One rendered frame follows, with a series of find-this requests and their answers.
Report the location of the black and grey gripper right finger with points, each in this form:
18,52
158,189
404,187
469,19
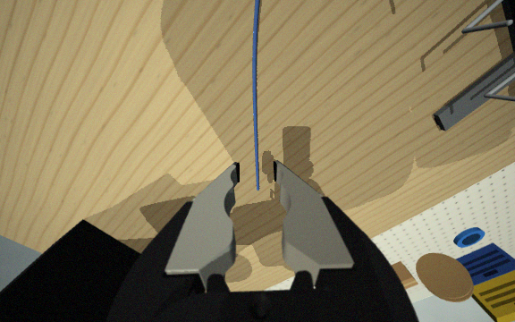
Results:
320,238

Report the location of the blue network cable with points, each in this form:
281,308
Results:
254,83

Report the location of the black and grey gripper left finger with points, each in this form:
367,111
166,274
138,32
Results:
197,242

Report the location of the black free-standing rack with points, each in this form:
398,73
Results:
484,88

